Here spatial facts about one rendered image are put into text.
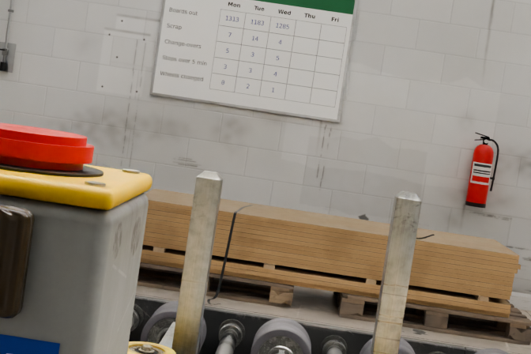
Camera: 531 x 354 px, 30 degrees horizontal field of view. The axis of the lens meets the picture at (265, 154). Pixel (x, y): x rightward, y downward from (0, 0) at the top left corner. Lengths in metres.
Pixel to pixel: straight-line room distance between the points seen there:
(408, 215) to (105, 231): 1.13
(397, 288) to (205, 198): 0.29
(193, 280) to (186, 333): 0.08
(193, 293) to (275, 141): 6.07
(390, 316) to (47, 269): 1.15
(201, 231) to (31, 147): 1.11
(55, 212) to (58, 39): 7.42
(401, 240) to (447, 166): 6.14
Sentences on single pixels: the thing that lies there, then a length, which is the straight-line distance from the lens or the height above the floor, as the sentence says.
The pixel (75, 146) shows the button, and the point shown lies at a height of 1.23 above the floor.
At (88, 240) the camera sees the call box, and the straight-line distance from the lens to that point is 0.28.
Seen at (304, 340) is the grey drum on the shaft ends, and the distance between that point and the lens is 1.80.
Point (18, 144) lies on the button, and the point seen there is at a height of 1.23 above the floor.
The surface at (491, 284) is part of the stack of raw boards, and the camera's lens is 6.36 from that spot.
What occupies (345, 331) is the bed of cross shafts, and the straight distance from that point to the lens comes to 1.95.
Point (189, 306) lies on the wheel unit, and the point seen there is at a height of 0.95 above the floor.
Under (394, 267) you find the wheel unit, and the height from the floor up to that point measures 1.05.
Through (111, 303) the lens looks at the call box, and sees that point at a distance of 0.30.
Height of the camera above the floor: 1.25
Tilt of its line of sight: 3 degrees down
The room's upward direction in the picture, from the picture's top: 8 degrees clockwise
